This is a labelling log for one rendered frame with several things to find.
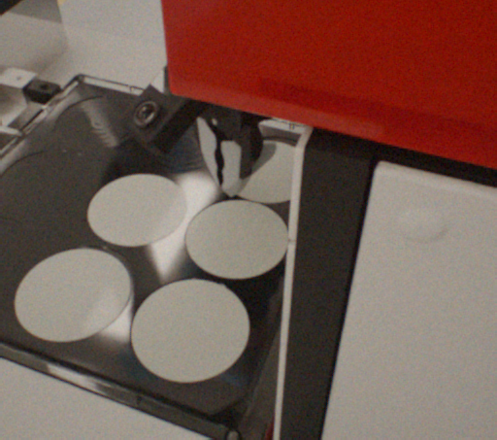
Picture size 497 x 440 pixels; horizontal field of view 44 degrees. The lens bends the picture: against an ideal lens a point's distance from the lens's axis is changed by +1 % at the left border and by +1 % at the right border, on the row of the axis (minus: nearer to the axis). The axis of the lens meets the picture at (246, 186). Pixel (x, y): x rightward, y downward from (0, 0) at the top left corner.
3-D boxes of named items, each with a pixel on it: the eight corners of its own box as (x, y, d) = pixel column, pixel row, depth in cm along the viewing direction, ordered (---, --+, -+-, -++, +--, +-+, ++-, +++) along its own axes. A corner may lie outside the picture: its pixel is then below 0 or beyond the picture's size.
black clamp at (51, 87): (64, 98, 78) (59, 81, 76) (54, 108, 76) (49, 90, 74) (41, 92, 79) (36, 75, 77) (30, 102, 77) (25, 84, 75)
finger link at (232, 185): (282, 187, 64) (287, 118, 57) (241, 216, 61) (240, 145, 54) (262, 173, 65) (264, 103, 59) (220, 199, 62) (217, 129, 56)
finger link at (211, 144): (262, 173, 65) (264, 103, 59) (220, 199, 62) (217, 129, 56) (243, 158, 67) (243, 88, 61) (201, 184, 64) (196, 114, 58)
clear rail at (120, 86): (357, 145, 70) (359, 135, 69) (354, 152, 69) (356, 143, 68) (79, 79, 80) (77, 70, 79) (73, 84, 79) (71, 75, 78)
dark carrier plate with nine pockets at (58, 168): (345, 148, 69) (346, 144, 69) (232, 425, 46) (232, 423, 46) (82, 84, 78) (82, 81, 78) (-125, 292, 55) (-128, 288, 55)
